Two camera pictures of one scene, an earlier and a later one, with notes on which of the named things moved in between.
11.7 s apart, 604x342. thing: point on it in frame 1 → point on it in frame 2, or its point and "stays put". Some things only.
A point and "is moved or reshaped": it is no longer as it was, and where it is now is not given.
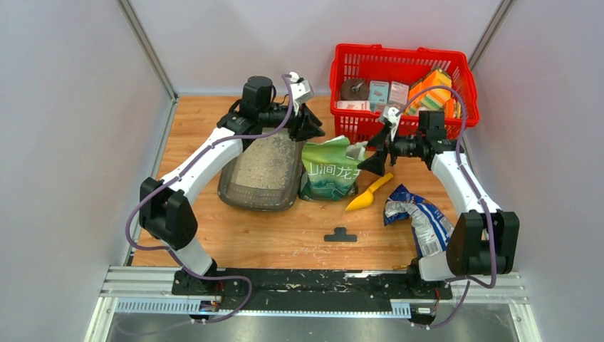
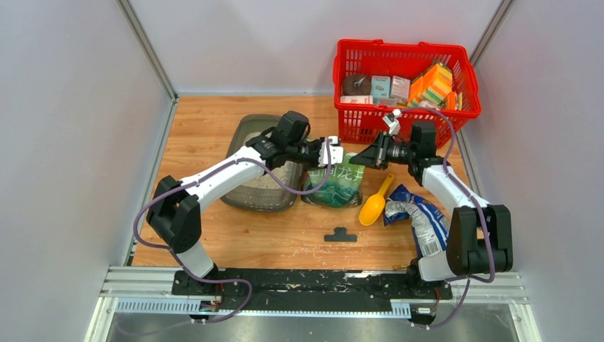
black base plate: [308, 291] stays put
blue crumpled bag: [432, 230] stays put
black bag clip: [340, 236] stays put
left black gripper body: [294, 129] → [307, 154]
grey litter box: [266, 175] stays put
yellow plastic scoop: [366, 197] → [372, 208]
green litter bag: [330, 169] is moved or reshaped
